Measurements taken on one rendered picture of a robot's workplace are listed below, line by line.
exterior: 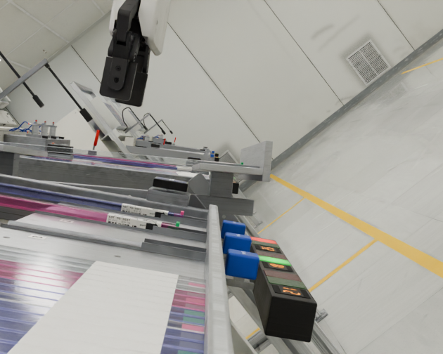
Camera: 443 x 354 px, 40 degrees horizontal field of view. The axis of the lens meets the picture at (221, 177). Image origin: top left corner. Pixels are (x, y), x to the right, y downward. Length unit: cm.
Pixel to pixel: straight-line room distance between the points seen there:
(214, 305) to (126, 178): 133
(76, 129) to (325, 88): 413
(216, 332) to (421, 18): 867
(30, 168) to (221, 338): 145
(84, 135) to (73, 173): 362
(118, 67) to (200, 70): 771
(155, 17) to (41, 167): 110
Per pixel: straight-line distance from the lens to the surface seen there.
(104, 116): 538
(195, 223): 79
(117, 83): 64
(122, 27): 62
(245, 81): 834
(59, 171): 169
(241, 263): 57
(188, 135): 829
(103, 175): 167
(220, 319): 32
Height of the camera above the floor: 80
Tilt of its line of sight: 3 degrees down
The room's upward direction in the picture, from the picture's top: 38 degrees counter-clockwise
